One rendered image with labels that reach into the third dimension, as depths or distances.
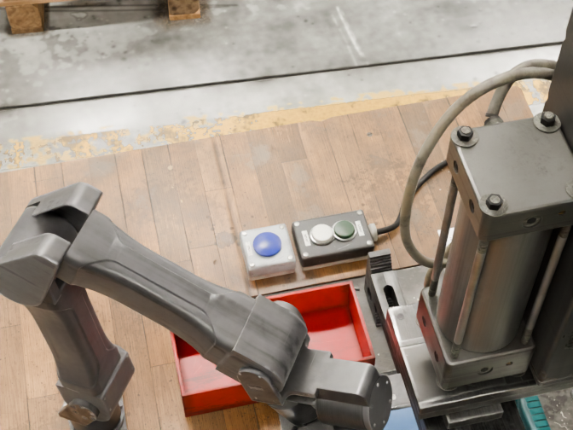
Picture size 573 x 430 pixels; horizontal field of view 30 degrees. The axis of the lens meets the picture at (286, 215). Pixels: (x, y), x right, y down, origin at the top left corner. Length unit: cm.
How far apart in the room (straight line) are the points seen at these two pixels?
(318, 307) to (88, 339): 39
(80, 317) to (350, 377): 30
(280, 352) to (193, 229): 56
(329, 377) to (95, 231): 26
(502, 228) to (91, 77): 228
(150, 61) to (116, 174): 144
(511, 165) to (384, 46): 224
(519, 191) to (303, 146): 84
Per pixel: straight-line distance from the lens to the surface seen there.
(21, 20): 316
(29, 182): 165
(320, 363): 106
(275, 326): 103
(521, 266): 91
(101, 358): 123
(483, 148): 87
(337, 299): 146
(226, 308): 102
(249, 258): 149
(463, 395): 111
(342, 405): 105
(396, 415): 130
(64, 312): 113
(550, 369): 105
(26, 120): 296
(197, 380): 142
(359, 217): 153
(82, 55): 310
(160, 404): 142
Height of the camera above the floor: 216
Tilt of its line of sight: 54 degrees down
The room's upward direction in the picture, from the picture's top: straight up
